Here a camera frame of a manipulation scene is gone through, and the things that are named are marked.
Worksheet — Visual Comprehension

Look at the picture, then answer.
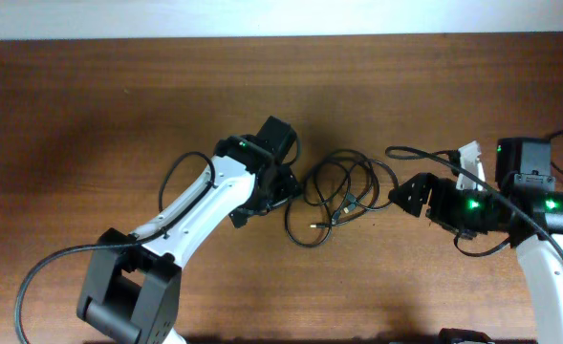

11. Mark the short black cable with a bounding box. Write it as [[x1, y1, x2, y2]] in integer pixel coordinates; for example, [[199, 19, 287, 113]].
[[283, 176, 354, 248]]

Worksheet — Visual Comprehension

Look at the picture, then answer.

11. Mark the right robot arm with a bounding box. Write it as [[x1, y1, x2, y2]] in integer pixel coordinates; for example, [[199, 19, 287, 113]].
[[385, 138, 563, 343]]

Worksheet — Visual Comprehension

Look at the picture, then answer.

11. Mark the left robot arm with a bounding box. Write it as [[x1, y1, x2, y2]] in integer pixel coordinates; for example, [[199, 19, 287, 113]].
[[76, 117, 300, 344]]

